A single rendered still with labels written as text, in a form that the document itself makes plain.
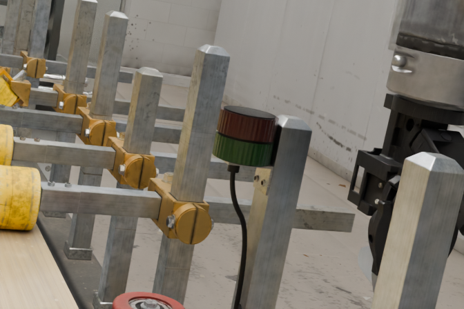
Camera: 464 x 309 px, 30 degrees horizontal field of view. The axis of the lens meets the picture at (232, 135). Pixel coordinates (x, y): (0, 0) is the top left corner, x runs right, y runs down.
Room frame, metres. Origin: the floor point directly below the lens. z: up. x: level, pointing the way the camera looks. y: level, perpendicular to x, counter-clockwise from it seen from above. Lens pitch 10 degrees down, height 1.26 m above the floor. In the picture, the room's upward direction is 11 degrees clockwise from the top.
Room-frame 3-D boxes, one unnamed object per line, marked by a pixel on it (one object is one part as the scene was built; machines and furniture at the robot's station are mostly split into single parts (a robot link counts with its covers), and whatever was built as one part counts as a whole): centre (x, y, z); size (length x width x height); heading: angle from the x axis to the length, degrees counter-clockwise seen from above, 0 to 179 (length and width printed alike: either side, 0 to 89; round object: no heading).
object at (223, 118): (0.86, -0.01, 1.12); 0.06 x 0.06 x 0.02
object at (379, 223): (0.78, -0.16, 1.06); 0.05 x 0.02 x 0.09; 114
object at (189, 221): (1.13, 0.05, 0.95); 0.14 x 0.06 x 0.05; 24
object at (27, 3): (2.48, 0.65, 0.88); 0.04 x 0.04 x 0.48; 24
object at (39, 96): (1.87, 0.27, 0.95); 0.37 x 0.03 x 0.03; 114
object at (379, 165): (0.81, -0.17, 1.12); 0.09 x 0.08 x 0.12; 24
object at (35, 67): (2.28, 0.56, 0.95); 0.14 x 0.06 x 0.05; 24
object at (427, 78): (0.80, -0.17, 1.21); 0.10 x 0.09 x 0.05; 114
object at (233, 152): (0.86, -0.01, 1.10); 0.06 x 0.06 x 0.02
